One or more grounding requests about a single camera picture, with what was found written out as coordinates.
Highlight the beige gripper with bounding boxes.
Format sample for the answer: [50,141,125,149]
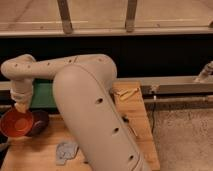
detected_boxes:
[10,90,33,113]

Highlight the red bowl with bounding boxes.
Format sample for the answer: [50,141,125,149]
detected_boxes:
[0,107,34,137]

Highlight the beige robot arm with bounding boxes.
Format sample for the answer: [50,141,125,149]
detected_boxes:
[1,54,151,171]

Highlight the green plastic tray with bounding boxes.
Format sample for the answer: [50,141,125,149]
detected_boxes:
[31,80,56,109]

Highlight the purple bowl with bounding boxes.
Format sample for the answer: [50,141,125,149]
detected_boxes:
[27,110,49,137]

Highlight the grey folded cloth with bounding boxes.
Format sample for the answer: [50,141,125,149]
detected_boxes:
[56,141,79,165]

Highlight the pale wooden blocks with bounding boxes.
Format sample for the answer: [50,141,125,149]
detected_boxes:
[114,88,139,101]

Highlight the left wooden frame post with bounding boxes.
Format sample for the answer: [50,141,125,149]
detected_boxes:
[57,0,73,34]

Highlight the wooden frame post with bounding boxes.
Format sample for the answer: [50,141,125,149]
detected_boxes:
[57,0,73,34]
[125,0,137,32]

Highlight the right wooden frame post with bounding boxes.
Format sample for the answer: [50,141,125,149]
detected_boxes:
[125,0,137,32]

